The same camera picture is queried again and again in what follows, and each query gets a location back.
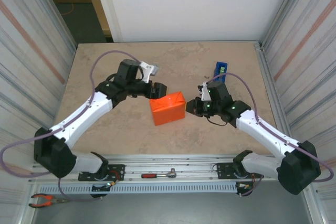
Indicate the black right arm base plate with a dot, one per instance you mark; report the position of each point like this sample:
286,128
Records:
223,169

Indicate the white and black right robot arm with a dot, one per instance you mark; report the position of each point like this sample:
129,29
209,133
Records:
262,165

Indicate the white door frame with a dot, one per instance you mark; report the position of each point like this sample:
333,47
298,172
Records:
107,6

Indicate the aluminium side rail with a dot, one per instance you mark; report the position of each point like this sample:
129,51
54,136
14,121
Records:
267,72

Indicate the tan wooden door panel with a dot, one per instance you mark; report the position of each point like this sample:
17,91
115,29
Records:
96,1

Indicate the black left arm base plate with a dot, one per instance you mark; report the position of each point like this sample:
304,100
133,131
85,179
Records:
118,169

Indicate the black base electronics module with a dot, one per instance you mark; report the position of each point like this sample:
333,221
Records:
244,187
98,188

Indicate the blue tape dispenser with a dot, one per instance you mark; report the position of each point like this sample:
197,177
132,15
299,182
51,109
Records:
219,68

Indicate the orange wrapping paper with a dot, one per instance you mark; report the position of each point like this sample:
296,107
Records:
168,111

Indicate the aluminium mounting rails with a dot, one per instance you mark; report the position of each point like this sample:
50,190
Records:
183,161

